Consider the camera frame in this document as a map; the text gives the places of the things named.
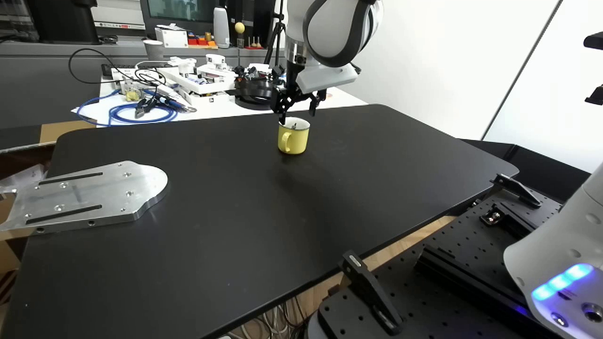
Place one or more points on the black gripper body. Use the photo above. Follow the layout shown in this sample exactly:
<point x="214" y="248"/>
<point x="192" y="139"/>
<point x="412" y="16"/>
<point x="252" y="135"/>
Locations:
<point x="295" y="86"/>

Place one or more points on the yellow enamel mug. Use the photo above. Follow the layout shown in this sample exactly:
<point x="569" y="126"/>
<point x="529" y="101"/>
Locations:
<point x="293" y="142"/>

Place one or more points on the white cylinder bottle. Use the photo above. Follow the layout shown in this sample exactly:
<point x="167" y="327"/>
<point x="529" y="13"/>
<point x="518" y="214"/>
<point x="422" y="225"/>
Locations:
<point x="222" y="29"/>

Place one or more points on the black Dell monitor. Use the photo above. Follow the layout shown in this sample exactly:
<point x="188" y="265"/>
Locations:
<point x="190" y="16"/>

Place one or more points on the black table clamp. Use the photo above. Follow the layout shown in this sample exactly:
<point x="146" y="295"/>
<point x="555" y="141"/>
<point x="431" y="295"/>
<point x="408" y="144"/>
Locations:
<point x="518" y="191"/>
<point x="374" y="295"/>

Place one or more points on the silver metal mounting plate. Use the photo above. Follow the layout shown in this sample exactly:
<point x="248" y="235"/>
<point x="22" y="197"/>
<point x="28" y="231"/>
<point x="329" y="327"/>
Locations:
<point x="88" y="199"/>

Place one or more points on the black perforated breadboard base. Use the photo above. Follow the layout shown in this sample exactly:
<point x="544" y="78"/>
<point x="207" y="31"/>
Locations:
<point x="459" y="276"/>

